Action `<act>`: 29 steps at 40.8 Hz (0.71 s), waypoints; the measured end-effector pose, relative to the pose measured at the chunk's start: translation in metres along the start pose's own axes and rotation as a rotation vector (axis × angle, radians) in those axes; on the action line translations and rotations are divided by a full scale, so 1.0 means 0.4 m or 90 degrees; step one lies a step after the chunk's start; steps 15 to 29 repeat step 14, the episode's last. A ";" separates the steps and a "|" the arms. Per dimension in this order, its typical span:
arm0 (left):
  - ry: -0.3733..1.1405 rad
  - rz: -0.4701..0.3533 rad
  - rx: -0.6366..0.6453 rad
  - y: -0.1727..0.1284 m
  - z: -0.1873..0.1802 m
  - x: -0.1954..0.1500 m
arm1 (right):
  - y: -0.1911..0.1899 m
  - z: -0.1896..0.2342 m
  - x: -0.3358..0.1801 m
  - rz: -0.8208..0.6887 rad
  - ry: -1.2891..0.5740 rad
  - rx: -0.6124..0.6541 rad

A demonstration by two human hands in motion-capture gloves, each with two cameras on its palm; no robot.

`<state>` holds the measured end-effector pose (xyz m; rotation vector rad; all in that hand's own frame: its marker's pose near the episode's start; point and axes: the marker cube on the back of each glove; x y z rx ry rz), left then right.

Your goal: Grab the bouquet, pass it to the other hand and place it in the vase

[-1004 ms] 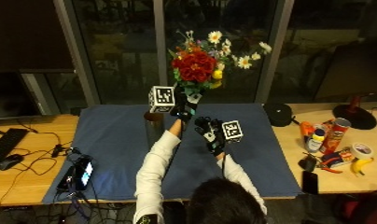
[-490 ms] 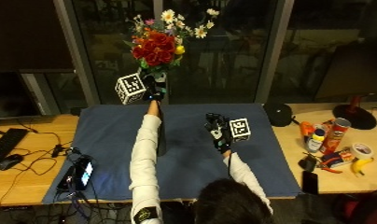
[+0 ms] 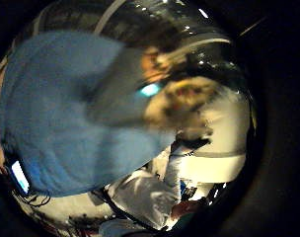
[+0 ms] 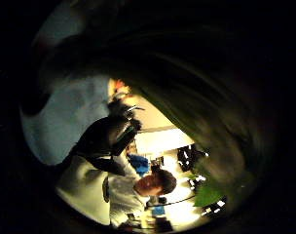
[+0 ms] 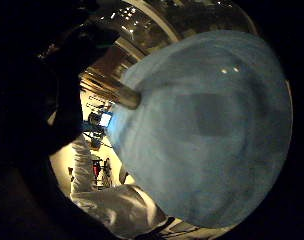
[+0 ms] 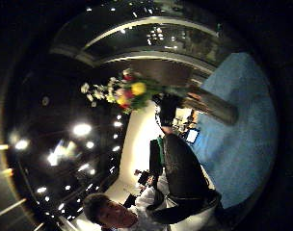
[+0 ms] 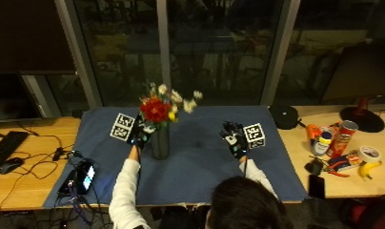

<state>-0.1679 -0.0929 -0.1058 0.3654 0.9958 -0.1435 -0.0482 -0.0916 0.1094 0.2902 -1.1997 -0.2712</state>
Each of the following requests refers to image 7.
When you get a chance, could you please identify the person's left hand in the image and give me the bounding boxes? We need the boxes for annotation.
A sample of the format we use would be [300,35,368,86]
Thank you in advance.
[126,114,158,151]

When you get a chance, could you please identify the person's right hand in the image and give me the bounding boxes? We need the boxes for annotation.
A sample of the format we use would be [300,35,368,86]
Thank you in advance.
[218,120,250,159]

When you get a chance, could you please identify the red white yellow flower bouquet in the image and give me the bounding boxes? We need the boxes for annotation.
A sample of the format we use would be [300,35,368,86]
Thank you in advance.
[139,81,204,129]

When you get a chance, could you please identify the white marker cube, left glove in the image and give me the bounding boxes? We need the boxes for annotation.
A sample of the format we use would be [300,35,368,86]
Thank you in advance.
[109,113,136,142]

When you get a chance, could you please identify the white marker cube, glove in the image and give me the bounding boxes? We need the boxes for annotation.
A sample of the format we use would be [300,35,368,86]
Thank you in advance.
[109,113,136,142]
[242,122,267,150]

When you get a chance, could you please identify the white marker cube, right glove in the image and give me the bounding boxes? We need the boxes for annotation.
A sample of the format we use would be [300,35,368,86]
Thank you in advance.
[242,122,267,150]

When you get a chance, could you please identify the dark grey vase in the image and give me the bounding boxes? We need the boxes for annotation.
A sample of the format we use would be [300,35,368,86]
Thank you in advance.
[151,122,172,161]

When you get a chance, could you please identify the blue table cloth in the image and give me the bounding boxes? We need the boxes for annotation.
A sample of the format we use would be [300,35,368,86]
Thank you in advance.
[42,105,309,210]

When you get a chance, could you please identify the orange bottle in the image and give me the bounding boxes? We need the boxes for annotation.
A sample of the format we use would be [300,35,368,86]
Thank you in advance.
[305,123,323,147]

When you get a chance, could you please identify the smartphone with lit screen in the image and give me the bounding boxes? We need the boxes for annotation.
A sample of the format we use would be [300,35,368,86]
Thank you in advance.
[75,159,97,196]

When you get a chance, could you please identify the white bottle with blue cap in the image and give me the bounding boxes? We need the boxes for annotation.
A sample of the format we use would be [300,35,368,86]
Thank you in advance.
[311,131,333,156]

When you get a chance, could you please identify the small black pouch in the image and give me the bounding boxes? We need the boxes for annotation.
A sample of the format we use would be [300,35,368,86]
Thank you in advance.
[304,157,324,177]

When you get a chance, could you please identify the the person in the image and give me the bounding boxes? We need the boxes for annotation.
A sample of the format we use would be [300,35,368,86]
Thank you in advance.
[158,176,289,229]

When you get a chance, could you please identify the red chips can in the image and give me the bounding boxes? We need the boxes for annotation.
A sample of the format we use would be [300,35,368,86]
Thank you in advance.
[325,119,360,159]

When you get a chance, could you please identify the black smartphone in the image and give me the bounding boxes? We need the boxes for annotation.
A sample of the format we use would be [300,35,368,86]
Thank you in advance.
[308,174,327,200]

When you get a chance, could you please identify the colourful snack box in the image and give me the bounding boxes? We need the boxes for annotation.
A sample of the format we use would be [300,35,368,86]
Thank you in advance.
[327,152,365,173]

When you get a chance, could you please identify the white tape roll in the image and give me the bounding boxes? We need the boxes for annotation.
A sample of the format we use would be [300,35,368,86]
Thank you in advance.
[356,145,383,164]

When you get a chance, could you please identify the dark computer monitor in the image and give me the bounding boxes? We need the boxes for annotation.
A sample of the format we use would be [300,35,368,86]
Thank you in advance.
[0,72,43,124]

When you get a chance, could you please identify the monitor with red stand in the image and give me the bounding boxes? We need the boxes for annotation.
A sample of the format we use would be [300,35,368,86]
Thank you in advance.
[320,42,385,134]

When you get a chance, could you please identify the black computer mouse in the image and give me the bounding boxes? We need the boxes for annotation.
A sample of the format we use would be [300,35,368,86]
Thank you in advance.
[0,156,25,176]

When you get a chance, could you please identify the black keyboard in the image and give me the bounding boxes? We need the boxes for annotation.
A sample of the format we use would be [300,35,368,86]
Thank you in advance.
[0,131,31,178]

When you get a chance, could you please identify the yellow banana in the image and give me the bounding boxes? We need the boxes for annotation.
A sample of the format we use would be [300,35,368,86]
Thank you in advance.
[357,160,383,181]

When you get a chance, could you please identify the red and black bag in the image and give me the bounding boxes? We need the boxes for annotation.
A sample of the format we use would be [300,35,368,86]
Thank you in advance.
[337,190,385,229]

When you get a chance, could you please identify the black cable tangle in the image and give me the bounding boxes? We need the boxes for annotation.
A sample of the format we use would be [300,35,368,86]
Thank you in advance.
[0,120,101,229]

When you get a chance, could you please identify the black recording device box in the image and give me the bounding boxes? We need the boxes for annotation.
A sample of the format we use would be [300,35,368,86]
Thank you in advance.
[57,170,81,197]

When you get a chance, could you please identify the grey window frame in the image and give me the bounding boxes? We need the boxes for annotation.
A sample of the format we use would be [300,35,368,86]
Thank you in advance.
[54,0,304,109]

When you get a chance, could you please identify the red handled pliers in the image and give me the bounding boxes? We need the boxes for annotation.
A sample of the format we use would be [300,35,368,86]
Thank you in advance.
[323,163,351,178]

